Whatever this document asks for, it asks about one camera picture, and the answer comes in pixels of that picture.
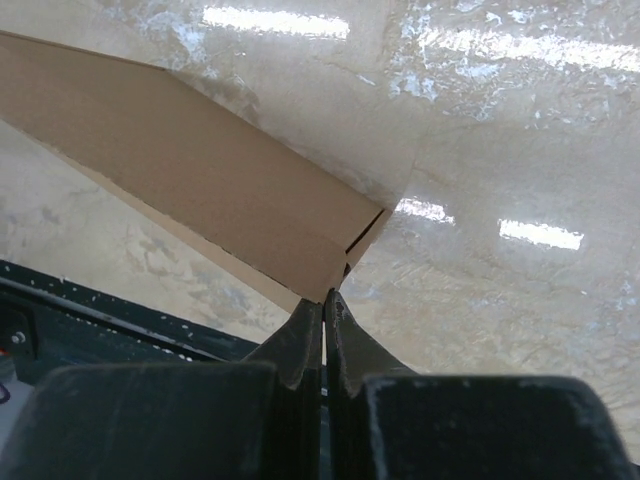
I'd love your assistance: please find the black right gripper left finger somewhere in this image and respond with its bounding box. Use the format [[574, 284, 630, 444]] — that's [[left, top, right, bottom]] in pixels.
[[1, 300, 322, 479]]

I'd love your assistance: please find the cardboard box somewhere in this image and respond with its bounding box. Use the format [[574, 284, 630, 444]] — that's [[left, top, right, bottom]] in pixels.
[[1, 32, 390, 311]]

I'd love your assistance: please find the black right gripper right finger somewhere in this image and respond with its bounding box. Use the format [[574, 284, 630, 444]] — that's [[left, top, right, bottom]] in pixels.
[[324, 291, 639, 479]]

